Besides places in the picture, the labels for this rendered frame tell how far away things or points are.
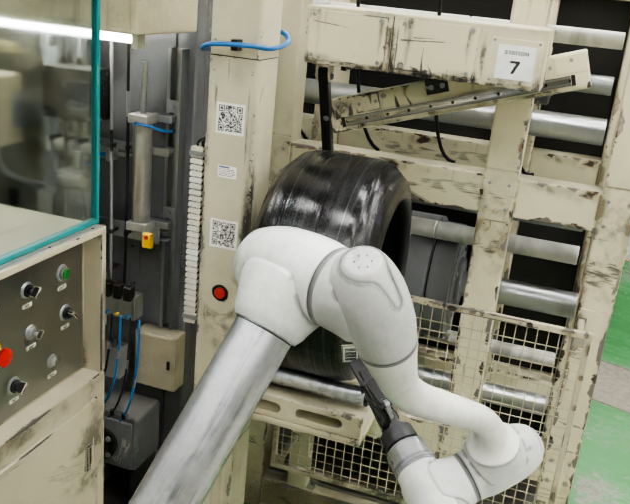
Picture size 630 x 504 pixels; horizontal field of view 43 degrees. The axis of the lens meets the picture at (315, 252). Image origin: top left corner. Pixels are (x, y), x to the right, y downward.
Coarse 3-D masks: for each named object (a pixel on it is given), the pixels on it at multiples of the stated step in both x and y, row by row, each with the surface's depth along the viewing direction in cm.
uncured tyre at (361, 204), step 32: (320, 160) 187; (352, 160) 188; (384, 160) 194; (288, 192) 179; (320, 192) 178; (352, 192) 177; (384, 192) 180; (256, 224) 181; (288, 224) 175; (320, 224) 174; (352, 224) 173; (384, 224) 178; (288, 352) 184; (320, 352) 179
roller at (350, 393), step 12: (276, 372) 196; (288, 372) 196; (300, 372) 196; (288, 384) 195; (300, 384) 194; (312, 384) 193; (324, 384) 193; (336, 384) 192; (348, 384) 192; (324, 396) 194; (336, 396) 192; (348, 396) 191; (360, 396) 190
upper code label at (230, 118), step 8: (224, 104) 188; (232, 104) 187; (216, 112) 189; (224, 112) 189; (232, 112) 188; (240, 112) 187; (216, 120) 190; (224, 120) 189; (232, 120) 189; (240, 120) 188; (216, 128) 191; (224, 128) 190; (232, 128) 189; (240, 128) 189
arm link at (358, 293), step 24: (336, 264) 116; (360, 264) 114; (384, 264) 114; (312, 288) 120; (336, 288) 115; (360, 288) 113; (384, 288) 114; (312, 312) 121; (336, 312) 117; (360, 312) 114; (384, 312) 114; (408, 312) 118; (360, 336) 118; (384, 336) 117; (408, 336) 119; (384, 360) 121
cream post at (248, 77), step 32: (224, 0) 181; (256, 0) 179; (224, 32) 183; (256, 32) 181; (224, 64) 185; (256, 64) 183; (224, 96) 188; (256, 96) 185; (256, 128) 188; (224, 160) 192; (256, 160) 192; (224, 192) 195; (256, 192) 196; (224, 256) 200; (224, 288) 203; (224, 320) 205; (224, 480) 220
